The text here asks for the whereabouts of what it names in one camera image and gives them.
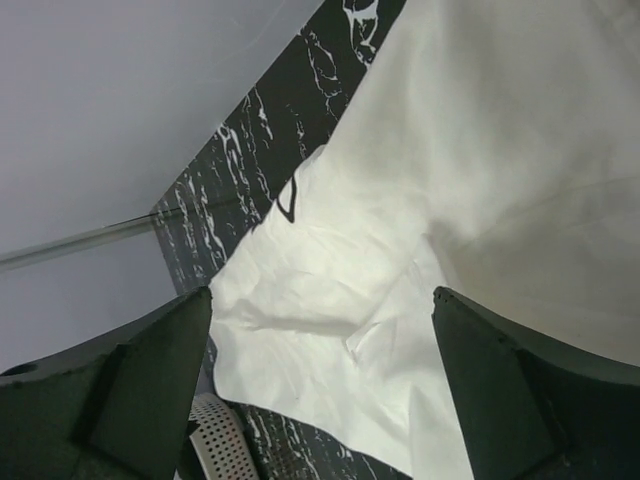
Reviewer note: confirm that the white perforated laundry basket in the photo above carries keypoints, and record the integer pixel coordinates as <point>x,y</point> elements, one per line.
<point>218,441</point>

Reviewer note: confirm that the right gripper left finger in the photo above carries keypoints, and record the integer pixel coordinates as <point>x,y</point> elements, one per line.
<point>113,407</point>

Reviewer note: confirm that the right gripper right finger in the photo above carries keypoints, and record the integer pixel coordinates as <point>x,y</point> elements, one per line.
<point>533,407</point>

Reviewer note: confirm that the corner aluminium post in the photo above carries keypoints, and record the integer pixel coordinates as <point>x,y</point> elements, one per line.
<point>86,240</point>

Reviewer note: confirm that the black marble table mat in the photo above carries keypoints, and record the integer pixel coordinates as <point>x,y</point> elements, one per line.
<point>230,184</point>

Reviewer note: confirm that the white daisy t-shirt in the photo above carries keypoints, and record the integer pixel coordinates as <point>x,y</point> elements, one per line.
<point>493,148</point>

